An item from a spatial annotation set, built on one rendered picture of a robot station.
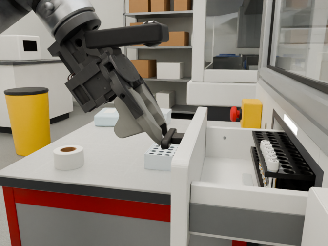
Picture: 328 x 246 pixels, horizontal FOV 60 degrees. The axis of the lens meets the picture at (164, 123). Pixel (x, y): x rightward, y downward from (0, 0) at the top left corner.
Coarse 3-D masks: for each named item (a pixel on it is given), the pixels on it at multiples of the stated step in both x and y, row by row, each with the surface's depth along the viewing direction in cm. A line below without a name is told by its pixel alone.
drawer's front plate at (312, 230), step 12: (312, 192) 22; (324, 192) 22; (312, 204) 22; (324, 204) 20; (312, 216) 22; (324, 216) 20; (312, 228) 22; (324, 228) 20; (312, 240) 22; (324, 240) 19
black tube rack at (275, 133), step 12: (264, 132) 48; (276, 132) 48; (276, 144) 42; (288, 144) 42; (252, 156) 46; (288, 156) 37; (300, 156) 37; (288, 168) 34; (300, 168) 34; (288, 180) 37; (300, 180) 37; (312, 180) 31
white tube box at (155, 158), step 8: (152, 144) 73; (152, 152) 68; (160, 152) 68; (168, 152) 69; (144, 160) 67; (152, 160) 67; (160, 160) 66; (168, 160) 66; (144, 168) 68; (152, 168) 67; (160, 168) 67; (168, 168) 66
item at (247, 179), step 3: (243, 174) 44; (246, 174) 44; (249, 174) 44; (243, 177) 43; (246, 177) 43; (249, 177) 43; (243, 180) 42; (246, 180) 42; (249, 180) 42; (252, 180) 42; (243, 183) 41; (246, 183) 41; (249, 183) 41; (252, 183) 41
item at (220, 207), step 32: (224, 128) 53; (224, 160) 53; (192, 192) 31; (224, 192) 30; (256, 192) 29; (288, 192) 29; (192, 224) 31; (224, 224) 30; (256, 224) 30; (288, 224) 29
